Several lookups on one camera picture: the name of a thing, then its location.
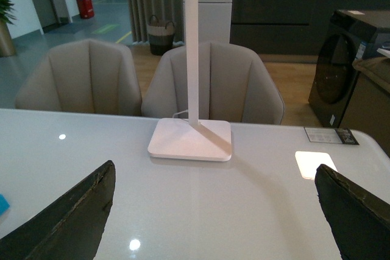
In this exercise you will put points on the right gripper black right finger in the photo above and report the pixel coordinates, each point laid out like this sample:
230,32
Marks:
359,220

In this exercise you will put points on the black washing machine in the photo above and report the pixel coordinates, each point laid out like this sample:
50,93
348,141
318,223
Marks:
352,35

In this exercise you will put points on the brown covered furniture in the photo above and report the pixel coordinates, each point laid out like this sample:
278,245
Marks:
368,108

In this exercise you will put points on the beige chair right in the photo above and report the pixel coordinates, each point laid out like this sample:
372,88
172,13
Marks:
234,86

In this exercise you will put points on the woven storage basket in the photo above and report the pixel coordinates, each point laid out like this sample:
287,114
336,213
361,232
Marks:
160,34

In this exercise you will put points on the beige chair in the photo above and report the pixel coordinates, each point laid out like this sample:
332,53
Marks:
234,86
87,76

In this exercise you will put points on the red bin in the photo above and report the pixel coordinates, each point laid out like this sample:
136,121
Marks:
85,9

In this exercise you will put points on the label sticker on table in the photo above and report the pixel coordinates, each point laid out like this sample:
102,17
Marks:
331,135

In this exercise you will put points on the potted green plant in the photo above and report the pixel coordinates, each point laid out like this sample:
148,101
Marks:
7,17

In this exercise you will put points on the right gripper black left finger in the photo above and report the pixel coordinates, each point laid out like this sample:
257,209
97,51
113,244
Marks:
69,228

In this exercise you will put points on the white tall cabinet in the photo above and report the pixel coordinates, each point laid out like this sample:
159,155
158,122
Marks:
215,17

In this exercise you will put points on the beige chair left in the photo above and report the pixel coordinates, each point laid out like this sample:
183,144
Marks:
87,76

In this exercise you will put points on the dark kitchen counter cabinet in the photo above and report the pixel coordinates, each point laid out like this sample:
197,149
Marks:
289,27

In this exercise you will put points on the blue toy block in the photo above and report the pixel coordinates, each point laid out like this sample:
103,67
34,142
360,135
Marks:
4,205

